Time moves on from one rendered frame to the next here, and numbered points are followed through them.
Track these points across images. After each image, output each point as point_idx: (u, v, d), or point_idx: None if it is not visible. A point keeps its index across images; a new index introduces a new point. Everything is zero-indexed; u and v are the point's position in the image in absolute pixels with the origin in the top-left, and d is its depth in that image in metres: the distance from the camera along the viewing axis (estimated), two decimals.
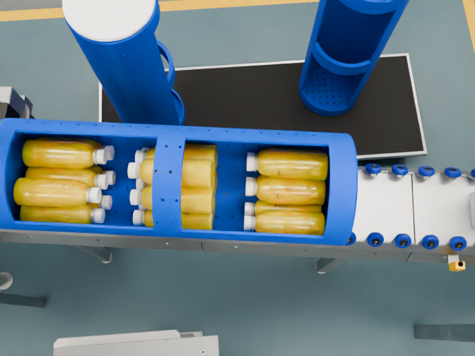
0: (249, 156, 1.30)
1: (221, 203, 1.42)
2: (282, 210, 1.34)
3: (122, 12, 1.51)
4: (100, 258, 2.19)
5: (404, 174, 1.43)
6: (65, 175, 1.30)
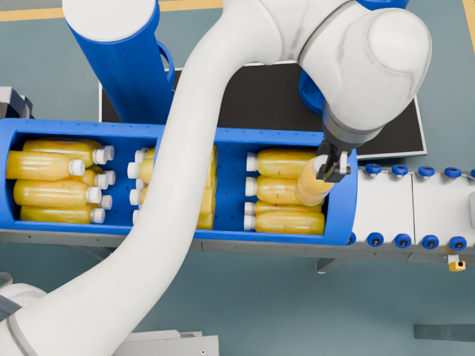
0: (249, 156, 1.30)
1: (221, 203, 1.42)
2: (282, 210, 1.34)
3: (122, 12, 1.51)
4: (100, 258, 2.19)
5: (404, 174, 1.43)
6: None
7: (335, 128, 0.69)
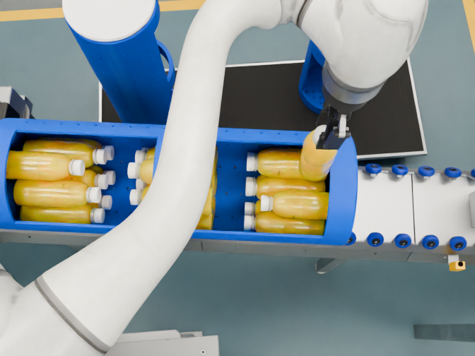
0: (249, 156, 1.30)
1: (221, 203, 1.42)
2: None
3: (122, 12, 1.51)
4: None
5: (404, 174, 1.43)
6: None
7: (334, 87, 0.71)
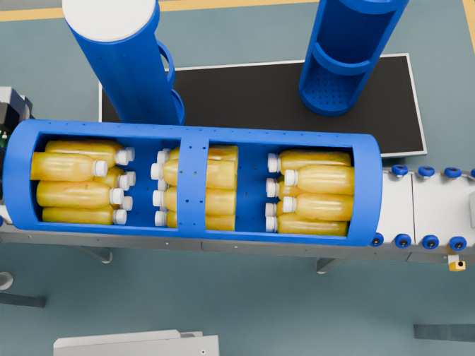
0: (271, 157, 1.30)
1: (242, 204, 1.42)
2: None
3: (122, 12, 1.51)
4: (100, 258, 2.19)
5: (404, 174, 1.43)
6: None
7: None
